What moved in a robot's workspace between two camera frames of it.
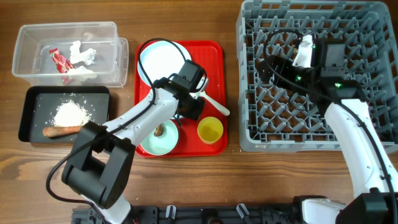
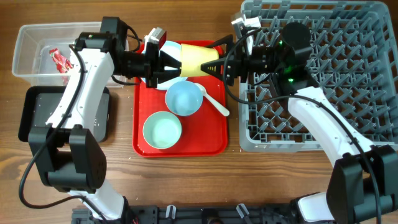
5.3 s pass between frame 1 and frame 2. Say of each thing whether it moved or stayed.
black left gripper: moved
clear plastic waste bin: stayed
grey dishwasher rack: stayed
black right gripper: moved
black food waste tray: stayed
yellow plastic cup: moved
